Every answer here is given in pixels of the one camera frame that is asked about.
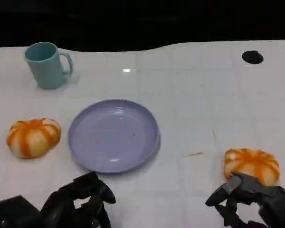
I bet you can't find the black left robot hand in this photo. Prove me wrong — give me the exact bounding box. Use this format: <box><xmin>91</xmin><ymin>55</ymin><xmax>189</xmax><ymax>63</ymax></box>
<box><xmin>39</xmin><ymin>171</ymin><xmax>116</xmax><ymax>228</ymax></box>

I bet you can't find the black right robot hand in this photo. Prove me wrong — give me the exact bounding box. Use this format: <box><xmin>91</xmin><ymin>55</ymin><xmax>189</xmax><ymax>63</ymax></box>
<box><xmin>205</xmin><ymin>171</ymin><xmax>285</xmax><ymax>228</ymax></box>

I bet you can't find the orange and white bread roll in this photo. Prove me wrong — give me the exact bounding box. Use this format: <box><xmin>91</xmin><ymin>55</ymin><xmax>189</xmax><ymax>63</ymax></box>
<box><xmin>224</xmin><ymin>148</ymin><xmax>280</xmax><ymax>186</ymax></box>
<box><xmin>6</xmin><ymin>118</ymin><xmax>62</xmax><ymax>159</ymax></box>

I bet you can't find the lilac plate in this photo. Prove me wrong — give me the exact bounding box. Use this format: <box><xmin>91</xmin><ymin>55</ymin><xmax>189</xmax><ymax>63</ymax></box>
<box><xmin>67</xmin><ymin>99</ymin><xmax>162</xmax><ymax>174</ymax></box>

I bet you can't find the pale green mug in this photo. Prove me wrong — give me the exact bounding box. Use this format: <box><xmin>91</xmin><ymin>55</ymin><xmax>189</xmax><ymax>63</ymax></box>
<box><xmin>24</xmin><ymin>42</ymin><xmax>74</xmax><ymax>90</ymax></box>

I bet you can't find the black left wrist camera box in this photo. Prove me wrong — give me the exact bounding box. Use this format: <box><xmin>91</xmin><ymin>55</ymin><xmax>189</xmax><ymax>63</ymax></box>
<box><xmin>0</xmin><ymin>195</ymin><xmax>42</xmax><ymax>228</ymax></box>

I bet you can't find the black table cable grommet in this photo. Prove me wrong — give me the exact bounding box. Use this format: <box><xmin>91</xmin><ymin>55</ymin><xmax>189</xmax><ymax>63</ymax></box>
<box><xmin>242</xmin><ymin>50</ymin><xmax>264</xmax><ymax>64</ymax></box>

